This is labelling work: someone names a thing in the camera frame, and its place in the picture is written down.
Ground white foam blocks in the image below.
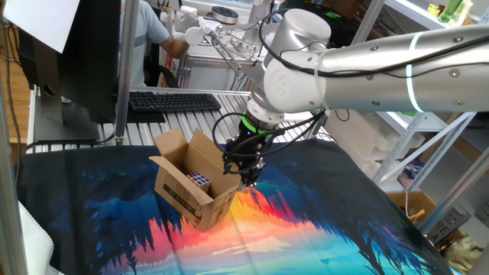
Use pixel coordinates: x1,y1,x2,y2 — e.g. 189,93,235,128
324,110,425,180

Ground black office chair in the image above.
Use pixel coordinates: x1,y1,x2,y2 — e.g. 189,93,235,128
147,41,180,88

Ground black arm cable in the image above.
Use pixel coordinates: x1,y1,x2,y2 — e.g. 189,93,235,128
212,8,489,192

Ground black monitor with grey stand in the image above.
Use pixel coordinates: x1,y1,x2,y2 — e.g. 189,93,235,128
17,0,122,143

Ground round black disc device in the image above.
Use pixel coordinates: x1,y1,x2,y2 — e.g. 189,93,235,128
211,5,240,24

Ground black monitor cable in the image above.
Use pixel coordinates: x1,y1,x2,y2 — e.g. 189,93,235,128
24,131,115,154

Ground grey metal shelf rack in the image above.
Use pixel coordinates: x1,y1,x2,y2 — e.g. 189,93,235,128
372,0,489,234

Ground brown cardboard box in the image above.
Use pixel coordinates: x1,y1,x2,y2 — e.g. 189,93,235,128
148,127,242,233

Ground white paper sheet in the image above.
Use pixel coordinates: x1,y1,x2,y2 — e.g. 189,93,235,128
2,0,81,54

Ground colourful sunset print tablecloth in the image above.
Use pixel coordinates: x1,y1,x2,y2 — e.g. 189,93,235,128
17,139,454,275

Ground white cloth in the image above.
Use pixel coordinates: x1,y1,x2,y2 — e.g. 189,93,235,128
18,202,64,275

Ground person's bare forearm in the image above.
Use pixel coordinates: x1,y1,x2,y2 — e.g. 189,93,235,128
160,36,191,60

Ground aluminium frame post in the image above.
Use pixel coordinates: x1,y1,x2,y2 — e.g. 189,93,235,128
305,0,386,141
113,0,141,146
0,68,28,275

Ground open cardboard box with clutter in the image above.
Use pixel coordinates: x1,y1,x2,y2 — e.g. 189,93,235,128
386,190,437,226

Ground green bottle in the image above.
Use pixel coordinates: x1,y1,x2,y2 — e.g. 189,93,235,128
438,0,463,24

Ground black keyboard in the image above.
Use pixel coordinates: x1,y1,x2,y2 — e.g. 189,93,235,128
128,90,222,113

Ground person in blue shirt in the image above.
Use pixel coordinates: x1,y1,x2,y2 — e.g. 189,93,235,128
121,0,171,88

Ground grey lettered plate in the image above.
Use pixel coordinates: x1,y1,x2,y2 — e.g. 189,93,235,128
426,202,473,245

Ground blue white Rubik's cube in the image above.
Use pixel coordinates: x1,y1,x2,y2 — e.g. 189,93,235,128
186,172,212,193

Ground beige crumpled bag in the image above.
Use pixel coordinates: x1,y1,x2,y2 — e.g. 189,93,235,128
442,235,486,274

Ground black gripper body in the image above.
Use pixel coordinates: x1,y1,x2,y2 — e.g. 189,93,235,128
223,131,274,180

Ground white teleoperation haptic device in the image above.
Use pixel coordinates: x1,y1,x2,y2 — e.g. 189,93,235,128
160,4,268,83

